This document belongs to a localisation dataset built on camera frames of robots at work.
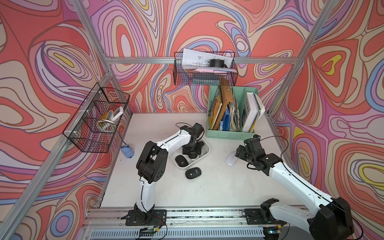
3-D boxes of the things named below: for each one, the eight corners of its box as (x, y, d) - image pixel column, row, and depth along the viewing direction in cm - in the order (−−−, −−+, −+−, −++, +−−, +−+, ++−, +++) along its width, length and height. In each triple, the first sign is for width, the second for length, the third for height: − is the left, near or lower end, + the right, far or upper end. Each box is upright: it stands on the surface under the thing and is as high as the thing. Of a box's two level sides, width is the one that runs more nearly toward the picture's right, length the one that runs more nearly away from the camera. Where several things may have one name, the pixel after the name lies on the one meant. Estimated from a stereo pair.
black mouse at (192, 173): (186, 180, 87) (186, 178, 85) (184, 172, 91) (184, 170, 89) (202, 175, 89) (202, 173, 87) (199, 167, 92) (199, 165, 90)
